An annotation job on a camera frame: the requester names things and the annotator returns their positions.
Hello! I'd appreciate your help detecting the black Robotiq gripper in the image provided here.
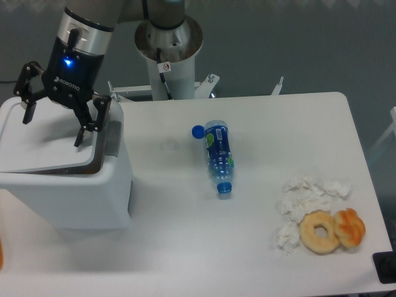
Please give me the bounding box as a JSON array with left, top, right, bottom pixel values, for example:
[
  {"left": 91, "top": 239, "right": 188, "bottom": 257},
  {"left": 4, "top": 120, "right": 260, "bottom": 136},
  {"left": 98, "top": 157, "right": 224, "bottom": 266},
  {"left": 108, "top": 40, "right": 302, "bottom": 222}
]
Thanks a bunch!
[{"left": 14, "top": 38, "right": 111, "bottom": 147}]

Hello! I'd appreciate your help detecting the white trash can lid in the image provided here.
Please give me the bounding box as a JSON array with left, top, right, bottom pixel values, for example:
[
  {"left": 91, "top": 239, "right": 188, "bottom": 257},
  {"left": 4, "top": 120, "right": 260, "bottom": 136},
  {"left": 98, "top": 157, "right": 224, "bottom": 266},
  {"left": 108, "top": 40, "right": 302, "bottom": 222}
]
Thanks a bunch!
[{"left": 1, "top": 97, "right": 99, "bottom": 173}]

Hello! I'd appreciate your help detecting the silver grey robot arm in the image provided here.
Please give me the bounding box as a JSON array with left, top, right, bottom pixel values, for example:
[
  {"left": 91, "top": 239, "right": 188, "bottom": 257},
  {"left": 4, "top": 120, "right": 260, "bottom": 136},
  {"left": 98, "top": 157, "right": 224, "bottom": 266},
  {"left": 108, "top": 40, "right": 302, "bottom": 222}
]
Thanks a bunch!
[{"left": 14, "top": 1, "right": 203, "bottom": 145}]

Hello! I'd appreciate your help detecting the white trash can body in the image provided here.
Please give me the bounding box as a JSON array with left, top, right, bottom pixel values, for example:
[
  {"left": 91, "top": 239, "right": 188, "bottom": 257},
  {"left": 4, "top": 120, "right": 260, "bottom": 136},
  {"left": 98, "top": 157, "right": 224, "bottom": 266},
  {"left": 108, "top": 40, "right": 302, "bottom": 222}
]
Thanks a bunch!
[{"left": 1, "top": 101, "right": 133, "bottom": 229}]

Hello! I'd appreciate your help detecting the blue bottle cap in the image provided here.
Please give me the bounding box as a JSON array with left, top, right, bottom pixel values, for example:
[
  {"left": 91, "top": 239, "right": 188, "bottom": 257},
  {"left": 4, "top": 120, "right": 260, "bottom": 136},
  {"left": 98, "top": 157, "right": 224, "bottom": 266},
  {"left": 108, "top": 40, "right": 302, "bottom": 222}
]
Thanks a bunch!
[{"left": 191, "top": 125, "right": 205, "bottom": 139}]

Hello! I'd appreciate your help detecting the orange object at left edge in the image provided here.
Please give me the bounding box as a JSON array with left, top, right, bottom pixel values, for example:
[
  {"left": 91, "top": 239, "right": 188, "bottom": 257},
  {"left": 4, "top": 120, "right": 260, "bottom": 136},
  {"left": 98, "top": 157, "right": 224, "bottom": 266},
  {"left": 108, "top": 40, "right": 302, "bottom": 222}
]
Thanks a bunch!
[{"left": 0, "top": 239, "right": 4, "bottom": 270}]

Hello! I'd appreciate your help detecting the blue plastic water bottle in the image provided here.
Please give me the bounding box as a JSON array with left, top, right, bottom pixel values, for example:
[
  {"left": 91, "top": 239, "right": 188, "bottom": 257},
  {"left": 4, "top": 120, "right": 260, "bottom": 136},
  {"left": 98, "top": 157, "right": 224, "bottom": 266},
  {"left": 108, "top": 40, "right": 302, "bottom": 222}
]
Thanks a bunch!
[{"left": 204, "top": 120, "right": 235, "bottom": 195}]

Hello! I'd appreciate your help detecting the crumpled white tissue large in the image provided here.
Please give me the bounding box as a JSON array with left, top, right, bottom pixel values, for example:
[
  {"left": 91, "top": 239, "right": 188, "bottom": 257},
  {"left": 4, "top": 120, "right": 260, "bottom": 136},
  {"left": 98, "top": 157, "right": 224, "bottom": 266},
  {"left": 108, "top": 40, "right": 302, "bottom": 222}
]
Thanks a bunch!
[{"left": 280, "top": 175, "right": 353, "bottom": 223}]

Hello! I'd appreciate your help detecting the crumpled white tissue small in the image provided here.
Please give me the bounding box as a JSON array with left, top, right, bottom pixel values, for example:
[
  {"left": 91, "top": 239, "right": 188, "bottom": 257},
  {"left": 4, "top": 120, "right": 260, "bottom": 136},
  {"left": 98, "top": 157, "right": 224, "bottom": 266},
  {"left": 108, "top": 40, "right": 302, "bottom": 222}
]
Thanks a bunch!
[{"left": 275, "top": 222, "right": 300, "bottom": 255}]

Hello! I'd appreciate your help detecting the orange glazed twisted bread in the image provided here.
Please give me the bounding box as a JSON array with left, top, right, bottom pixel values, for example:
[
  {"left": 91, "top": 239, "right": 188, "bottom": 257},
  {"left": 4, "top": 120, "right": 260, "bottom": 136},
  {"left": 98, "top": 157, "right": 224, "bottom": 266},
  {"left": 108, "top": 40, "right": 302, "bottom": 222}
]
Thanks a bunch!
[{"left": 334, "top": 208, "right": 366, "bottom": 249}]

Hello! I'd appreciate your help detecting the black device at table corner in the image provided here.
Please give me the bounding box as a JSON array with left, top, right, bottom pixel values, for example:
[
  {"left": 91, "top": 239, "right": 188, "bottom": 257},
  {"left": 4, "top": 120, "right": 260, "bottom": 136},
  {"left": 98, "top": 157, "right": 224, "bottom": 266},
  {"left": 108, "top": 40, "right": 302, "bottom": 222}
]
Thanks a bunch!
[{"left": 372, "top": 251, "right": 395, "bottom": 284}]

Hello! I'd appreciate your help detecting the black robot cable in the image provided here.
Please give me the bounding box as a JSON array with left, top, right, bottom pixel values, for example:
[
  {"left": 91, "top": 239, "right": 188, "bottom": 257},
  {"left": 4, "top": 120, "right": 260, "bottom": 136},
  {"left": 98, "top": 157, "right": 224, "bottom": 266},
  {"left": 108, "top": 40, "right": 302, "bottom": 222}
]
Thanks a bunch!
[{"left": 155, "top": 46, "right": 174, "bottom": 101}]

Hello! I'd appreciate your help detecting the plain ring donut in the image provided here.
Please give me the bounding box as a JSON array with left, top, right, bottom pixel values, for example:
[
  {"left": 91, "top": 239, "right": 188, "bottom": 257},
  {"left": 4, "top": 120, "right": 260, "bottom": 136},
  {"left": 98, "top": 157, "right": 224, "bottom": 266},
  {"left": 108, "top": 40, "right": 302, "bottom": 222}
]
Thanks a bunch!
[{"left": 299, "top": 211, "right": 340, "bottom": 254}]

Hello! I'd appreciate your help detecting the white metal frame at right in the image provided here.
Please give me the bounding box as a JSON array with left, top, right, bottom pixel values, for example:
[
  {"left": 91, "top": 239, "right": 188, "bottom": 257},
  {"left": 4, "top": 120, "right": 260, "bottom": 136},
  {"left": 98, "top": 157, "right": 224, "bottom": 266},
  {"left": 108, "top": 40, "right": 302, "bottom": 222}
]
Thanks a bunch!
[{"left": 367, "top": 107, "right": 395, "bottom": 166}]

